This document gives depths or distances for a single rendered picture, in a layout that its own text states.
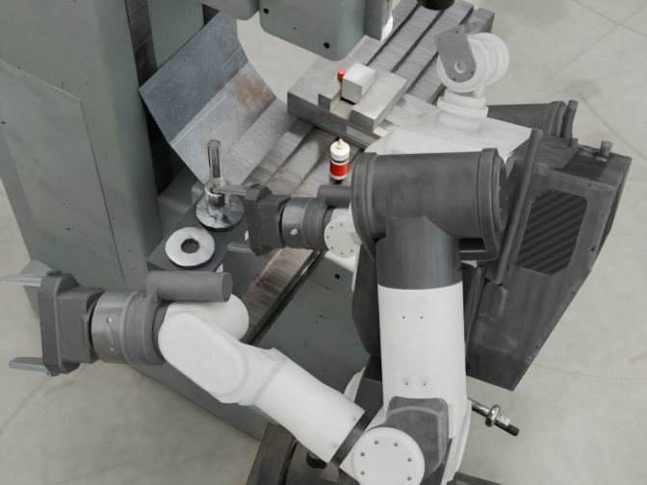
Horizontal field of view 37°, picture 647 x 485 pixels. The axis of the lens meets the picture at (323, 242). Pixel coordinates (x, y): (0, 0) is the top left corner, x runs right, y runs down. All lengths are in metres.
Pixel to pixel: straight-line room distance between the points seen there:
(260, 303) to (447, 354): 0.96
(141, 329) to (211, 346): 0.09
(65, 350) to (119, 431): 1.68
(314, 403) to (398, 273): 0.18
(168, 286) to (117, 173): 1.17
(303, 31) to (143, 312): 0.82
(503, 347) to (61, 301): 0.53
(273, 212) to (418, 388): 0.67
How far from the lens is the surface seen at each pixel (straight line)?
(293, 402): 1.07
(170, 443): 2.82
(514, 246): 1.13
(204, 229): 1.81
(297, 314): 2.38
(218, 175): 1.73
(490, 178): 0.96
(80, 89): 2.13
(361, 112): 2.12
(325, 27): 1.75
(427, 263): 0.98
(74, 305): 1.17
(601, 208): 1.11
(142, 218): 2.38
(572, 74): 3.87
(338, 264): 2.10
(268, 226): 1.63
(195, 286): 1.10
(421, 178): 0.97
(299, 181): 2.13
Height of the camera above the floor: 2.53
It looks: 53 degrees down
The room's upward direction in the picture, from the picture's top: 3 degrees clockwise
